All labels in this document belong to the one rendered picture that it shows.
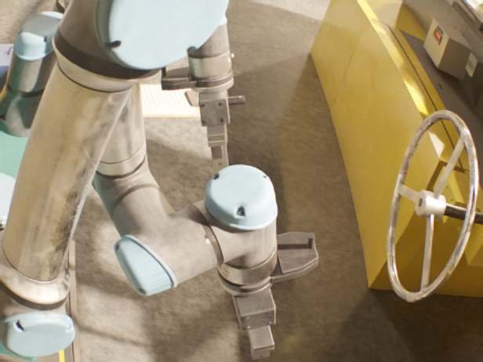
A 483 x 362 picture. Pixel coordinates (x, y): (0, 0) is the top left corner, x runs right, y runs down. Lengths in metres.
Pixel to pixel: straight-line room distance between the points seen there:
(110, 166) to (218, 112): 0.45
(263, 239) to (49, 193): 0.32
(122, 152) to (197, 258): 0.14
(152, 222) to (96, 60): 0.33
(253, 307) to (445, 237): 1.49
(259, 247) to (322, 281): 1.50
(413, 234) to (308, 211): 0.52
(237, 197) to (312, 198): 1.86
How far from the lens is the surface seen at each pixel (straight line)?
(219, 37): 1.24
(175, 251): 0.80
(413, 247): 2.33
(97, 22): 0.51
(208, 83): 1.27
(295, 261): 0.93
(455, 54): 2.76
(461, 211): 1.34
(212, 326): 2.05
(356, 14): 3.15
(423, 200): 1.28
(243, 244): 0.83
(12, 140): 1.30
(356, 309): 2.32
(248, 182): 0.82
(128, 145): 0.82
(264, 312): 0.93
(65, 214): 0.64
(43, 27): 1.24
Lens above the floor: 1.51
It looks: 36 degrees down
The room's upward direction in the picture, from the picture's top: 22 degrees clockwise
